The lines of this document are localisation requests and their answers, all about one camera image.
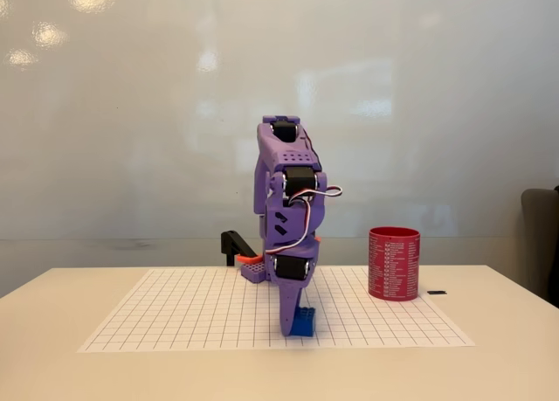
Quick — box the blue toy brick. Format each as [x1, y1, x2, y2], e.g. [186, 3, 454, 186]
[290, 306, 317, 338]

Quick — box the red cup white print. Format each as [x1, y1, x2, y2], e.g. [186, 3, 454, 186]
[367, 226, 421, 303]

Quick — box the black table clamp orange pad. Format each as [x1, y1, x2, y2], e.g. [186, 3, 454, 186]
[220, 229, 266, 267]

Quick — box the white grid paper sheet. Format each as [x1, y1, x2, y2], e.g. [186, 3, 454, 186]
[77, 267, 476, 355]

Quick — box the white red black servo cable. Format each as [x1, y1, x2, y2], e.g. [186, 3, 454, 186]
[263, 185, 345, 257]
[301, 129, 323, 173]

